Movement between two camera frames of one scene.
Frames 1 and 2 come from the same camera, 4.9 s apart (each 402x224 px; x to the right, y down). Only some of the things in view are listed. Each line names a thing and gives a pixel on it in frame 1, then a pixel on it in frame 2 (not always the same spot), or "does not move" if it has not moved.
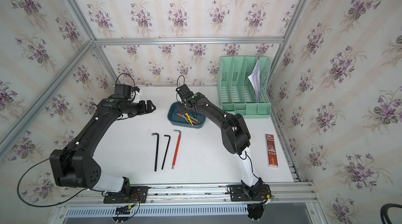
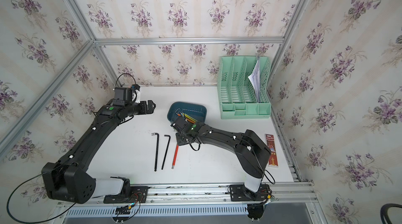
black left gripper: [142, 109] does not move
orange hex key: [182, 116] does not move
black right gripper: [182, 110] → [178, 141]
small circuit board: [124, 210] does not move
